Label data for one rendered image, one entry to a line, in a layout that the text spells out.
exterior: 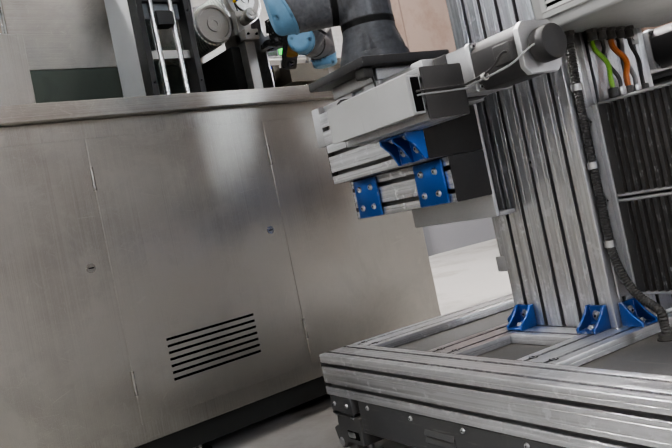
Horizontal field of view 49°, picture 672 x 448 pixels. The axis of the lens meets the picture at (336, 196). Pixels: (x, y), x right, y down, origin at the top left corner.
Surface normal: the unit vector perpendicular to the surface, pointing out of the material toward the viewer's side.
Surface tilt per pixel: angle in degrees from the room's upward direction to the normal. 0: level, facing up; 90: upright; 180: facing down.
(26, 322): 90
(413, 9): 90
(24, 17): 90
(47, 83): 90
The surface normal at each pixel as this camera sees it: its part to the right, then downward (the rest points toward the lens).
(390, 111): -0.84, 0.16
